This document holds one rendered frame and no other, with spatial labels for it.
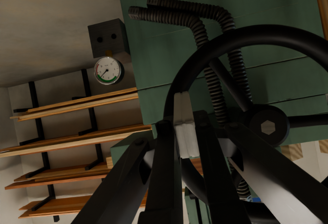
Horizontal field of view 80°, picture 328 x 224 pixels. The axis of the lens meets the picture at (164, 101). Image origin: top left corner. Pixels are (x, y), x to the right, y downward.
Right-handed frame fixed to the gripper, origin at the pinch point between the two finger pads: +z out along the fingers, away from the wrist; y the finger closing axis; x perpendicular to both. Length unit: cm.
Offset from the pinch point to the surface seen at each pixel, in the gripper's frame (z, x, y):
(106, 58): 27.3, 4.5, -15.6
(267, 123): 8.5, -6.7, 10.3
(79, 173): 198, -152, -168
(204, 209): 45, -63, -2
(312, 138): 24.3, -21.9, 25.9
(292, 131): 25.1, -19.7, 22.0
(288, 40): 13.4, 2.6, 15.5
